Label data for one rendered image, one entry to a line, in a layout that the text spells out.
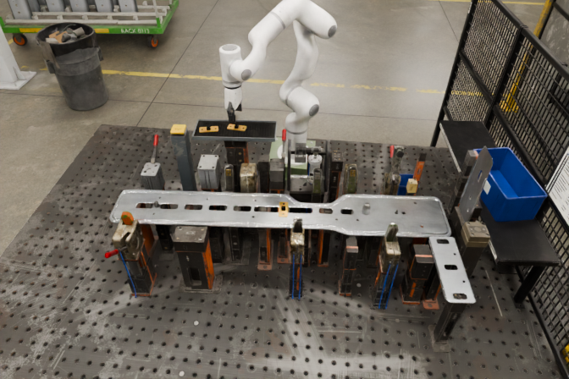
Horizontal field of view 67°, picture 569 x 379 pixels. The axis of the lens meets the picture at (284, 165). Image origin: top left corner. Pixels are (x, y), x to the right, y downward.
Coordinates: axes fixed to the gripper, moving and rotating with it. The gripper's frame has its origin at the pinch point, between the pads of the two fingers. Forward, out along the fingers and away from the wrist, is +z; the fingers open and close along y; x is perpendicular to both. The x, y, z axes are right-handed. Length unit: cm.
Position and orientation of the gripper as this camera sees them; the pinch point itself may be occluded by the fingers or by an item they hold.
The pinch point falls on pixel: (235, 114)
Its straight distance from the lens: 192.3
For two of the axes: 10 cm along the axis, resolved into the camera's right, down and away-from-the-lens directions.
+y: -2.2, 6.3, -7.4
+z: 0.0, 7.6, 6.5
